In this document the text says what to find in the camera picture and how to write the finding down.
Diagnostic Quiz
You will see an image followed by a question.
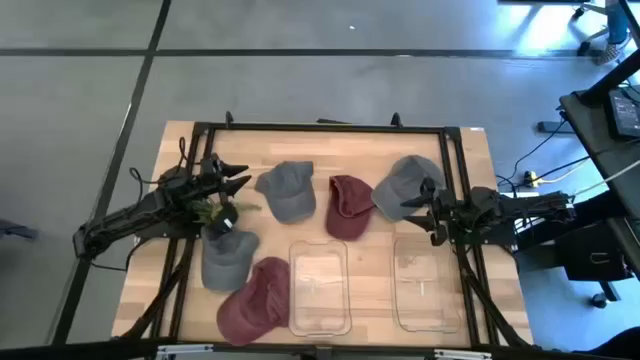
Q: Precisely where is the black aluminium table frame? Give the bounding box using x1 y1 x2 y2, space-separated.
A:
112 110 532 352

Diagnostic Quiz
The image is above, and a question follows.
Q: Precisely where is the maroon baseball cap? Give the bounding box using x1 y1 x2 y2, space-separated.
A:
325 174 377 243
215 256 293 348

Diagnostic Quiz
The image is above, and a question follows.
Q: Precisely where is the office chair base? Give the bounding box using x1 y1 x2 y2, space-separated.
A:
571 0 635 67

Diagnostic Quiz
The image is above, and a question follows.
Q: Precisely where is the dark laptop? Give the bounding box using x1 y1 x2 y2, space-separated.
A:
606 86 640 141

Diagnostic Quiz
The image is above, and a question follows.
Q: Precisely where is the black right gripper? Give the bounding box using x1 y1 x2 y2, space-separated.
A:
399 176 456 247

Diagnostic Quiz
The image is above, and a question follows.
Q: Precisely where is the black floor cable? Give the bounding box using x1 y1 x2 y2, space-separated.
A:
494 115 592 185

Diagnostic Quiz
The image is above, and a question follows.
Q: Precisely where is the small green artificial plant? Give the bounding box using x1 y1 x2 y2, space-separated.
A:
191 198 262 234

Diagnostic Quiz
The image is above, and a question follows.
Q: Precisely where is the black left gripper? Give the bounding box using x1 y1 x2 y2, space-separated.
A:
197 152 253 202

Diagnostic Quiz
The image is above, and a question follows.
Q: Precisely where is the clear plastic bin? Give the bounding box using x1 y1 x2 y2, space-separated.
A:
390 236 462 335
288 239 353 338

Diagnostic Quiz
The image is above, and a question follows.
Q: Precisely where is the black side desk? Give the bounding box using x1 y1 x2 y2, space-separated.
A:
558 47 640 281

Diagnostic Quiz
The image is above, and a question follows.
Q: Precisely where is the black equipment box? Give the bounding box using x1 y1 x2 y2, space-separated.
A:
514 219 632 282

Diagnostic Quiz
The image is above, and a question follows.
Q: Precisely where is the white cable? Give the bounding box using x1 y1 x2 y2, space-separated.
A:
569 158 640 198

